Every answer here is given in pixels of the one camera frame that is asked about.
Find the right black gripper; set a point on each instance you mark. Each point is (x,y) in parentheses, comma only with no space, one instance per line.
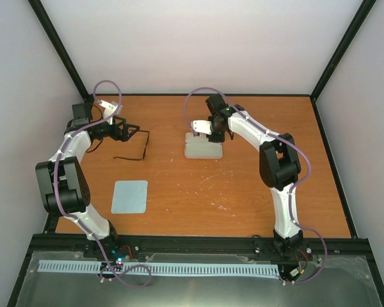
(217,139)

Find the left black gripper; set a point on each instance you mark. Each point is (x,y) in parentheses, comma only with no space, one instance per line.
(122,137)

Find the pink glasses case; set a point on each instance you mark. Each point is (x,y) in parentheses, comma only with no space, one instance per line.
(199,147)

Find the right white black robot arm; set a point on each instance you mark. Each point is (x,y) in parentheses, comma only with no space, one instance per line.
(279,166)

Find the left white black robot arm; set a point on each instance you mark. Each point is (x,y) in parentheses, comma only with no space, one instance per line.
(63,188)

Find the light blue cleaning cloth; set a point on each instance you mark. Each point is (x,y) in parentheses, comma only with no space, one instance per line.
(129,197)

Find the black thin-frame sunglasses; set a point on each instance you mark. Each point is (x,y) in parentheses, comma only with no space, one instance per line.
(135,149)

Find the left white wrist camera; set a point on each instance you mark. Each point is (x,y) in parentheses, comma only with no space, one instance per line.
(110,109)

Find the left black frame post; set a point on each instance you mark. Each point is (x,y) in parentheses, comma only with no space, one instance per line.
(53,36)

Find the black frame post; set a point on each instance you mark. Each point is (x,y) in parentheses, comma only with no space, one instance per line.
(354,26)
(53,36)

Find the light blue slotted cable duct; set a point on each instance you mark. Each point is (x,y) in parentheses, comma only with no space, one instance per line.
(166,269)

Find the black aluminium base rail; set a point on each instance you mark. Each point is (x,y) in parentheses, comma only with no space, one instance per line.
(140,247)

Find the right black frame post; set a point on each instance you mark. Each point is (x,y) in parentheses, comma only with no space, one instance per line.
(354,26)

